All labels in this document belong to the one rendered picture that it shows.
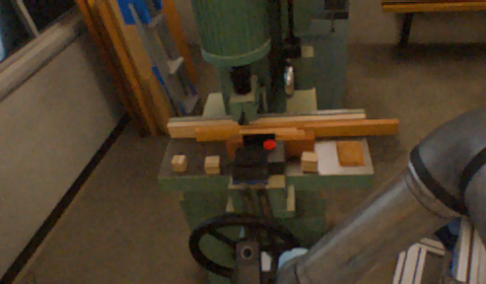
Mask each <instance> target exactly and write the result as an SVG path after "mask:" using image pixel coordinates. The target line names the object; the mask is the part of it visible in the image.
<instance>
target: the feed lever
mask: <svg viewBox="0 0 486 284"><path fill-rule="evenodd" d="M287 11H288V23H289V34H290V37H285V38H284V57H285V58H301V56H302V54H301V37H300V36H295V25H294V4H293V0H287Z"/></svg>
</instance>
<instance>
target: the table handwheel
mask: <svg viewBox="0 0 486 284"><path fill-rule="evenodd" d="M229 226H240V234H239V238H238V239H236V240H231V239H229V238H227V237H226V236H224V235H222V234H220V233H219V232H217V231H216V230H217V229H219V228H223V227H229ZM250 227H252V228H256V229H259V230H265V231H267V232H269V233H271V234H273V235H276V236H277V237H279V238H280V239H281V240H283V241H284V242H285V243H286V244H281V245H262V246H261V252H263V251H264V252H267V251H273V250H284V249H289V250H292V249H300V248H301V245H300V243H299V241H298V240H297V238H296V236H295V235H293V234H292V232H291V231H290V230H288V229H287V228H286V227H285V226H283V225H280V224H279V223H276V222H275V221H271V220H269V219H266V218H263V217H261V216H251V215H244V214H231V215H224V216H216V217H213V218H211V219H208V220H207V221H203V222H202V223H201V224H200V225H197V227H196V228H195V229H194V230H192V233H191V235H190V236H189V239H188V249H189V251H190V254H192V258H193V259H195V260H196V262H197V263H198V264H200V265H201V266H202V267H203V268H204V269H207V270H208V271H210V272H212V273H213V274H217V275H220V276H222V277H225V278H227V279H232V273H233V270H234V269H235V268H236V267H237V265H235V268H234V269H232V268H229V267H226V266H223V265H222V264H217V263H216V262H214V261H212V259H209V258H208V257H207V256H206V255H205V254H203V253H202V250H201V249H200V246H199V242H200V240H201V239H202V236H203V235H206V234H207V235H211V236H212V237H214V238H216V239H217V240H220V241H222V242H223V243H224V244H226V245H228V246H230V247H231V248H232V259H233V260H235V261H237V243H239V242H246V241H247V240H248V236H249V233H250V230H251V228H250Z"/></svg>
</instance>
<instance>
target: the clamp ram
mask: <svg viewBox="0 0 486 284"><path fill-rule="evenodd" d="M242 141H243V146H244V147H264V142H266V141H276V133H275V132H273V133H252V134H243V135H242Z"/></svg>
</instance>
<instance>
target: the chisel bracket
mask: <svg viewBox="0 0 486 284"><path fill-rule="evenodd" d="M257 87H258V78H257V75H251V93H248V94H246V95H243V96H239V95H237V94H236V93H234V88H233V87H232V94H231V98H230V108H231V113H232V122H238V120H239V119H240V118H241V115H242V111H244V112H245V114H244V118H243V120H244V121H245V122H252V121H256V120H257V114H258V103H259V94H260V93H258V91H257Z"/></svg>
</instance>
